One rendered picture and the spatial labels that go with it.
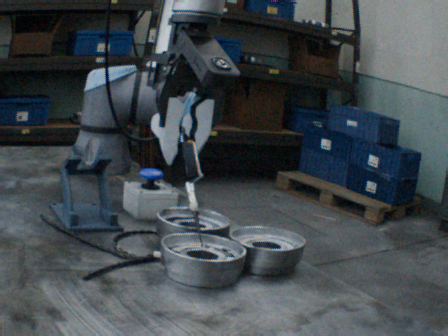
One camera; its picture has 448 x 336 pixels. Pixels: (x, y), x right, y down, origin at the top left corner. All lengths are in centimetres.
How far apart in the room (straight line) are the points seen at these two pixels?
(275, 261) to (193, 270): 12
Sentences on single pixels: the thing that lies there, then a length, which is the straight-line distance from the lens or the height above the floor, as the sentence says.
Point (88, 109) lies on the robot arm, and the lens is 125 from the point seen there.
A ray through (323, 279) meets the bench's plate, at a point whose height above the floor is 80.
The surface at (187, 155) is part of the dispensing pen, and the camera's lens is 78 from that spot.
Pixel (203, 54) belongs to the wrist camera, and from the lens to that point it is 73.
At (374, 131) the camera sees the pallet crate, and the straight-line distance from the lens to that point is 452.
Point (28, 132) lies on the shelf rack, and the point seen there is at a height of 42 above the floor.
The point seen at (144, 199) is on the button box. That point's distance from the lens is 94.
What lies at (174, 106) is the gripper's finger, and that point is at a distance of 78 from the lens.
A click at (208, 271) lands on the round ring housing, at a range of 70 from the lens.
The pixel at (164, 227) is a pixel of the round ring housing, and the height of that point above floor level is 83.
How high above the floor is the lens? 108
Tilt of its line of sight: 11 degrees down
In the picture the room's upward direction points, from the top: 7 degrees clockwise
